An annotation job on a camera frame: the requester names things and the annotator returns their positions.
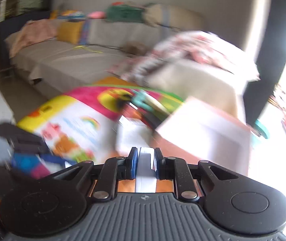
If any beige pillow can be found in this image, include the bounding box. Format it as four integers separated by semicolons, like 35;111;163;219
143;4;204;31

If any teal crank handle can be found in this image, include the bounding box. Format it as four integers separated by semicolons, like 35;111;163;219
131;90;169;116

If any peach blanket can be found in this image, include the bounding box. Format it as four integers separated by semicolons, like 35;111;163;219
9;19;57;58

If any pink cardboard box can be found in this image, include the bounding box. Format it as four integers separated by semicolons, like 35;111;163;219
151;97;251;175

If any colourful cartoon play mat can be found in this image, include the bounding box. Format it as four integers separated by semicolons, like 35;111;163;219
10;76;186;181

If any pink plush toy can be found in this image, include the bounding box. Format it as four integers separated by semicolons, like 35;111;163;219
87;11;106;19

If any green plush pillow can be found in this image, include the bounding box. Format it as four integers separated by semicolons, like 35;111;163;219
105;4;144;23

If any beige sofa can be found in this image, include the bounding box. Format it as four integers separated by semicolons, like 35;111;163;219
0;11;249;120

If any yellow cushion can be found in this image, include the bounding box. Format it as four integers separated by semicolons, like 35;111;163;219
57;21;84;45

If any floral pink white blanket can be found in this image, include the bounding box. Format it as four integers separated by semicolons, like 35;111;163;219
108;31;259;87

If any small white box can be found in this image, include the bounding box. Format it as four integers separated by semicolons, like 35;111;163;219
135;147;157;193

